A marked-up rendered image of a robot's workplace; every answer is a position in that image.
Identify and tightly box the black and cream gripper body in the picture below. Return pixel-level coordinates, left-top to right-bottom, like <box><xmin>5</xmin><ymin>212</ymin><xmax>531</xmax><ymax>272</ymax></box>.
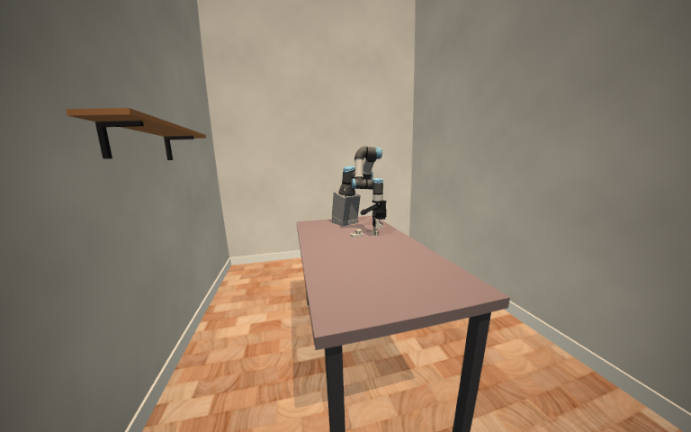
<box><xmin>372</xmin><ymin>200</ymin><xmax>387</xmax><ymax>220</ymax></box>

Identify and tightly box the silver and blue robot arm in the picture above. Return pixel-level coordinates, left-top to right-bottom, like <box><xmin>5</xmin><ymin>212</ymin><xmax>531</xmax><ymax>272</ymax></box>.
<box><xmin>338</xmin><ymin>147</ymin><xmax>383</xmax><ymax>215</ymax></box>

